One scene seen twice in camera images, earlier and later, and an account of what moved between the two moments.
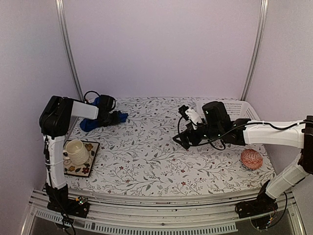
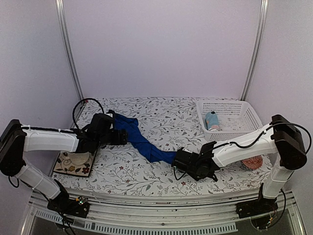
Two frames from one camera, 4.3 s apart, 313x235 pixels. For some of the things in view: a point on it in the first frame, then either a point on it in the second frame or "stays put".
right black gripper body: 213,131 -> 196,176
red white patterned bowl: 251,159 stays put
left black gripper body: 111,119 -> 104,140
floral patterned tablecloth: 143,154 stays put
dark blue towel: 87,124 -> 147,148
